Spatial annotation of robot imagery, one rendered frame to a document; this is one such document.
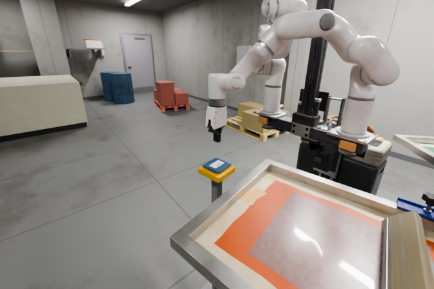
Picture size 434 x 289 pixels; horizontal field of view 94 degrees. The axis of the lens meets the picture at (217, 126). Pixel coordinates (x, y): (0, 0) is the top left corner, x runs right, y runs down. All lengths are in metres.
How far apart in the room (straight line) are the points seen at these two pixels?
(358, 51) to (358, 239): 0.60
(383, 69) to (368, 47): 0.10
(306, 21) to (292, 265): 0.72
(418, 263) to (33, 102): 5.02
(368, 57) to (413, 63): 3.00
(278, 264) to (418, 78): 3.50
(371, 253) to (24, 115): 4.99
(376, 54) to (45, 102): 4.86
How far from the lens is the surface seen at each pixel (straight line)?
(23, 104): 4.99
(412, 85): 3.89
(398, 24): 3.95
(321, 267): 0.68
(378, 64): 0.91
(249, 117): 3.80
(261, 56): 0.83
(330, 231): 0.78
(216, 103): 0.84
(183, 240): 0.64
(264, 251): 0.67
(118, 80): 6.84
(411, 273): 0.68
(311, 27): 0.81
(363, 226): 0.85
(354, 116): 1.01
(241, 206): 0.78
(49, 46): 7.44
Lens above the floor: 1.46
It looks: 20 degrees down
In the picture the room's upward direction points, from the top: straight up
